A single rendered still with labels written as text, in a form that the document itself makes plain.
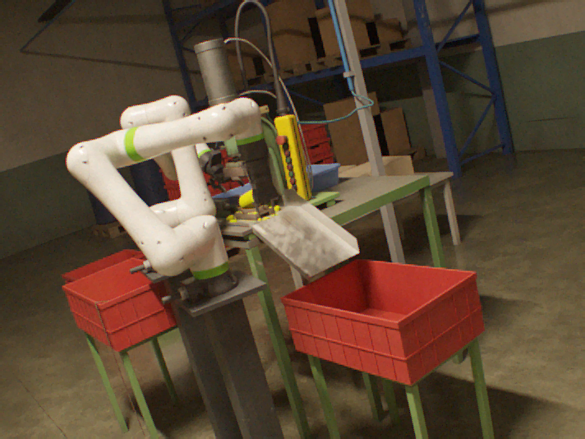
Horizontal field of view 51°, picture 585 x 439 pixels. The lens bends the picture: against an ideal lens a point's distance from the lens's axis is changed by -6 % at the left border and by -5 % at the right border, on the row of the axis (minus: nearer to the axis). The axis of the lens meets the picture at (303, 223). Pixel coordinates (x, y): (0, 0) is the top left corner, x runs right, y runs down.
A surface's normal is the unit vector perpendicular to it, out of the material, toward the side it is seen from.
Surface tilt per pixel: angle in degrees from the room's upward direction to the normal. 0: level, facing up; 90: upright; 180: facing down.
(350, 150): 90
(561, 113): 90
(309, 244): 30
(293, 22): 90
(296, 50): 90
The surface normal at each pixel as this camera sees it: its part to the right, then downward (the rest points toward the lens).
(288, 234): 0.09, -0.80
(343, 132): -0.76, 0.33
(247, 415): 0.44, 0.10
